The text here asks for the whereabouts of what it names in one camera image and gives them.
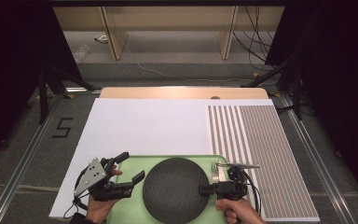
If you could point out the green plastic tray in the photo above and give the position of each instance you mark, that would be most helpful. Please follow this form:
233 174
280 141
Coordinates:
127 214

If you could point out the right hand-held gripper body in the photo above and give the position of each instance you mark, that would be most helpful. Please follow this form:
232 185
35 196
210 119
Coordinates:
233 189

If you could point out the black textured round plate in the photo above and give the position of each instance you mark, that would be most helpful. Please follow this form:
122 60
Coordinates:
171 193

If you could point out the person's right hand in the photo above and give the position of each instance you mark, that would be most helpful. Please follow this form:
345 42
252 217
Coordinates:
236 210

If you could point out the black metal stand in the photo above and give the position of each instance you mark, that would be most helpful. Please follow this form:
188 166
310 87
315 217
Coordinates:
297 93
43 96

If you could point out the metal table knife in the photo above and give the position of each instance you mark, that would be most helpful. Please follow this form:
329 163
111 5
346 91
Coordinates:
222 175

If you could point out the black curtain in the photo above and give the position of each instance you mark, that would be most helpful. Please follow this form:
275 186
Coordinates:
12 46
338 62

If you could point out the beige wooden desk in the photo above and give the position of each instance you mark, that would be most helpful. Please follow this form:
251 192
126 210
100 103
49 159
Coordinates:
167 18

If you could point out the person's left hand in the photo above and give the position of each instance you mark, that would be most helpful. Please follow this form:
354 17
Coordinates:
99 211

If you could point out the clear plastic wrapper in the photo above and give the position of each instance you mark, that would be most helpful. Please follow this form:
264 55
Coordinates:
81 53

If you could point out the small white floor object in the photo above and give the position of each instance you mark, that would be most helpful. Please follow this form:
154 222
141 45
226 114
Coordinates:
102 38

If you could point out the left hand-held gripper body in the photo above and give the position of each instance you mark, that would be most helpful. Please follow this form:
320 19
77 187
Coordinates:
90 177

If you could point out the metal fork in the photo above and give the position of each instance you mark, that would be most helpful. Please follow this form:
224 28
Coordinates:
214 174

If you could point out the striped grey placemat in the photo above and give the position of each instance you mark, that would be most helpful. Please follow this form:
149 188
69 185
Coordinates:
276 140

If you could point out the aluminium floor rail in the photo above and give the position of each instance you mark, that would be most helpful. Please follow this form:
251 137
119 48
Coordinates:
15 183
317 155

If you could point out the white board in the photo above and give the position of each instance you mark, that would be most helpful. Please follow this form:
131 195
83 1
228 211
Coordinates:
136 124

